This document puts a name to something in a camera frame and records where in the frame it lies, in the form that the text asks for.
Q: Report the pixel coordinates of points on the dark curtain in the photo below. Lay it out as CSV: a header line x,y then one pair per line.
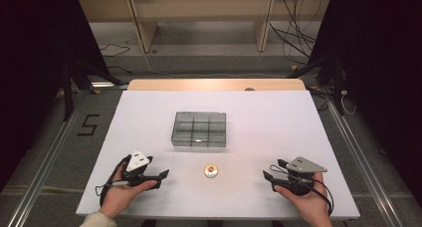
x,y
30,71
388,71

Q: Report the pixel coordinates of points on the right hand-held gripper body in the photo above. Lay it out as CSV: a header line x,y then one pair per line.
x,y
303,165

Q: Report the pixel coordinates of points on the smoky clear compartment box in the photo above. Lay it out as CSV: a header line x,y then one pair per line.
x,y
199,129

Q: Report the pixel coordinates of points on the metal floor rail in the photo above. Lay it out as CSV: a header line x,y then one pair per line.
x,y
40,177
365,164

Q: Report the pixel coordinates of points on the wooden table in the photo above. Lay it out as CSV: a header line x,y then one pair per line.
x,y
199,84

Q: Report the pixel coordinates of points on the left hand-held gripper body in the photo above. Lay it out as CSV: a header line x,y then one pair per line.
x,y
136,161

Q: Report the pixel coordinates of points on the black metal stand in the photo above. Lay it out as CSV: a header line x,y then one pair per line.
x,y
68,94
337,87

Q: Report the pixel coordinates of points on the person's left hand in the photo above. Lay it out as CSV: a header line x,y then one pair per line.
x,y
117,197

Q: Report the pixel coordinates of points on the round yellow cartoon badge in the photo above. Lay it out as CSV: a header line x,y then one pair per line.
x,y
211,171

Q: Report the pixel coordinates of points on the person's right hand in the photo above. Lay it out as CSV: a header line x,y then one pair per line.
x,y
312,207

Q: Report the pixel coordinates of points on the light wooden shelf unit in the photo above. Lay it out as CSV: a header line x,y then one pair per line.
x,y
199,8

